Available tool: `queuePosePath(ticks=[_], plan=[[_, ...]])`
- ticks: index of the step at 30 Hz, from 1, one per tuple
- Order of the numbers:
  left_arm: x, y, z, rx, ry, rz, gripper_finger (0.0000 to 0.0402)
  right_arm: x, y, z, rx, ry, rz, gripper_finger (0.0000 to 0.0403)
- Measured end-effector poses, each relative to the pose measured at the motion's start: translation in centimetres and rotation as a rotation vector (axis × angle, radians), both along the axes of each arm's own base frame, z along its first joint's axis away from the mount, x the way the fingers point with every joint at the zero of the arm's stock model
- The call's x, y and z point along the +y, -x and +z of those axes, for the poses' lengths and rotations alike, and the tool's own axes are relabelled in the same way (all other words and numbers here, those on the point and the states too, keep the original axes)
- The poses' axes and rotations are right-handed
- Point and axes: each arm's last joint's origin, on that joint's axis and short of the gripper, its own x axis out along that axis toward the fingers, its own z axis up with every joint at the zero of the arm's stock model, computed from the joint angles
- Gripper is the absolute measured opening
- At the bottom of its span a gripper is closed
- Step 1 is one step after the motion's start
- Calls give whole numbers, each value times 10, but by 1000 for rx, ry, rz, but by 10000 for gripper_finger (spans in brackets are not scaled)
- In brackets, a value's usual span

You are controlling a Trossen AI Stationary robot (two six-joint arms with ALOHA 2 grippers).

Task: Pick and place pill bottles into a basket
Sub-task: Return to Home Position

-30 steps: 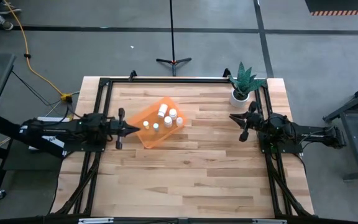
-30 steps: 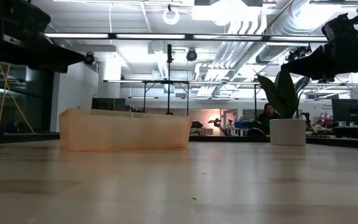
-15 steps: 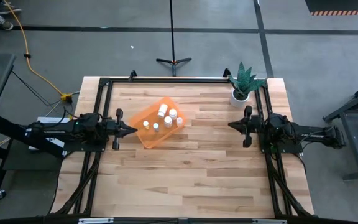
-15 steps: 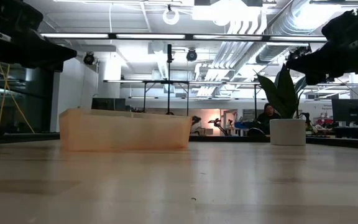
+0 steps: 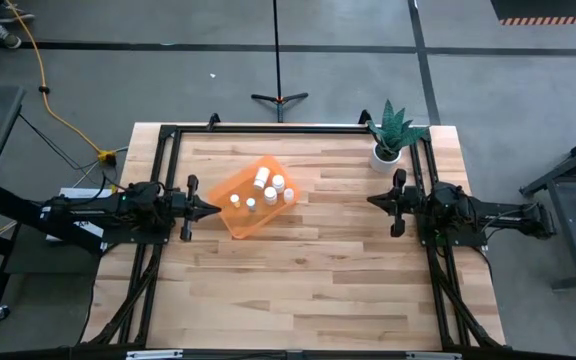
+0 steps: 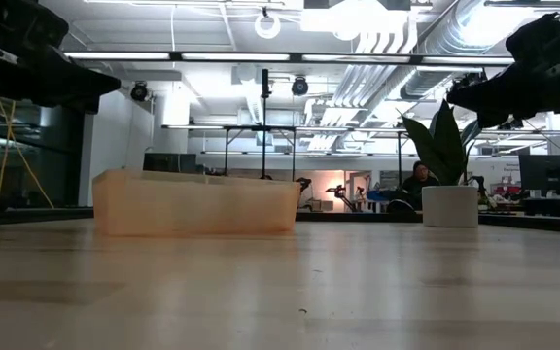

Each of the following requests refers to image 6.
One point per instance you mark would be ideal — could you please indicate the black box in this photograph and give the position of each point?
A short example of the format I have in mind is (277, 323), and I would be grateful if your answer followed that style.
(168, 163)

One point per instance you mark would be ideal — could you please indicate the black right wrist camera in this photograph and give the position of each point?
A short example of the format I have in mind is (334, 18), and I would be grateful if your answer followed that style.
(533, 36)

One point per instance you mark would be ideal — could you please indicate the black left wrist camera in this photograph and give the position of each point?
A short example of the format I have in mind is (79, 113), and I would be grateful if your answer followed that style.
(42, 24)

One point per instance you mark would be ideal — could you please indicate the black computer monitor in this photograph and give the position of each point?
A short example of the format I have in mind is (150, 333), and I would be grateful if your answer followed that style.
(548, 175)

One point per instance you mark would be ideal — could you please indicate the green leafy plant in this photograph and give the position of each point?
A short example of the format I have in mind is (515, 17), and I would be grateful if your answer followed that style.
(443, 146)

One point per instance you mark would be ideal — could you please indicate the small black robot arm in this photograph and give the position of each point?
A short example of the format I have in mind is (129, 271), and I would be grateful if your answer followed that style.
(340, 192)
(304, 184)

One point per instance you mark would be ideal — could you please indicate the black office chair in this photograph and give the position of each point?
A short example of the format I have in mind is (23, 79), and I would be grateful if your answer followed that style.
(401, 208)

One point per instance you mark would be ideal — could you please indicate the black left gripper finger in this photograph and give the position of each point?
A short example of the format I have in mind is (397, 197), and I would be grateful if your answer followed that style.
(81, 103)
(93, 80)

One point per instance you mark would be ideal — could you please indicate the black round spotlight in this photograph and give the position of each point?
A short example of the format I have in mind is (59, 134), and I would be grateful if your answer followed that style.
(300, 86)
(139, 91)

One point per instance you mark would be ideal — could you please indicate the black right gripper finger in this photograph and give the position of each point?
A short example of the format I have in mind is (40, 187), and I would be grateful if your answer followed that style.
(501, 109)
(484, 92)

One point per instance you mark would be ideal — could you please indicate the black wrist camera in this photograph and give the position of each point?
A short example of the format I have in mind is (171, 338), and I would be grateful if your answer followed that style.
(42, 24)
(533, 36)

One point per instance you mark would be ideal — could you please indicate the black vertical pole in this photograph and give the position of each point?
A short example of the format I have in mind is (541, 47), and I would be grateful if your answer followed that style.
(264, 126)

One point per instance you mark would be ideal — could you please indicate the white round plant pot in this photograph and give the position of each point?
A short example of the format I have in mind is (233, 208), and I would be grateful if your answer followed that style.
(450, 206)

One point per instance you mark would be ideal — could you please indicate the person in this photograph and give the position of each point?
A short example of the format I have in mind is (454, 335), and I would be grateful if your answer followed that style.
(418, 182)

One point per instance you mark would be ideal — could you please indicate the black studio light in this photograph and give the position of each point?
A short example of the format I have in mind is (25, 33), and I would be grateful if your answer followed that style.
(515, 124)

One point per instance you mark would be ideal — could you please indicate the blue bin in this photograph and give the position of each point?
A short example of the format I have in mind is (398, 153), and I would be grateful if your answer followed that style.
(381, 195)

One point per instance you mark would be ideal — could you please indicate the orange translucent plastic basket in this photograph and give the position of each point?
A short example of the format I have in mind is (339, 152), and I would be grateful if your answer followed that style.
(187, 204)

